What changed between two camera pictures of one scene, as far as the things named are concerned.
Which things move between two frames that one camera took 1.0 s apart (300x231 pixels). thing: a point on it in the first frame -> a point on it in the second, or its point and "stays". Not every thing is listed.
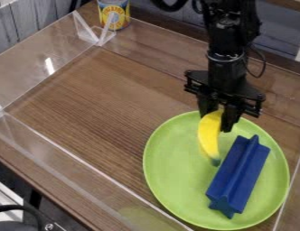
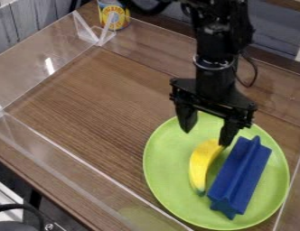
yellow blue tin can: [115, 13] stays
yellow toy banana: [208, 132] -> [198, 162]
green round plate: [179, 174] stays
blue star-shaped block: [237, 175] stays
